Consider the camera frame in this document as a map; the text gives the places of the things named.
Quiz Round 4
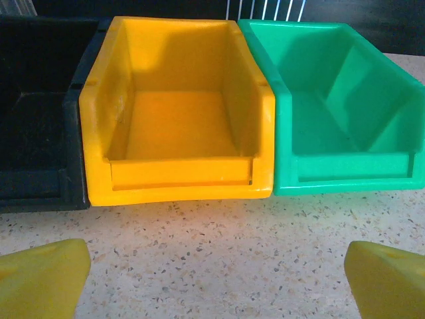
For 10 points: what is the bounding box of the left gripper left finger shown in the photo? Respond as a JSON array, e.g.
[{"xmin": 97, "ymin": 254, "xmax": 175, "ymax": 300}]
[{"xmin": 0, "ymin": 238, "xmax": 92, "ymax": 319}]

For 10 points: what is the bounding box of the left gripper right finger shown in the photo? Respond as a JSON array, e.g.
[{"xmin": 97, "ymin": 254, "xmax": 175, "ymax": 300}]
[{"xmin": 343, "ymin": 241, "xmax": 425, "ymax": 319}]

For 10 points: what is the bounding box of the black plastic storage bin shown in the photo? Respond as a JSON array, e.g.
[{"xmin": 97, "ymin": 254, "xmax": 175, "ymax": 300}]
[{"xmin": 0, "ymin": 16, "xmax": 112, "ymax": 213}]

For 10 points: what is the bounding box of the green plastic storage bin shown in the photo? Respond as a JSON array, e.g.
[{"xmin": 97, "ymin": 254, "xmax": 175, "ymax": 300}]
[{"xmin": 237, "ymin": 19, "xmax": 425, "ymax": 197}]

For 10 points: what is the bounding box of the yellow plastic storage bin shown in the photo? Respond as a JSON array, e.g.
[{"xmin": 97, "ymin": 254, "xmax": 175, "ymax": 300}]
[{"xmin": 78, "ymin": 15, "xmax": 276, "ymax": 207}]

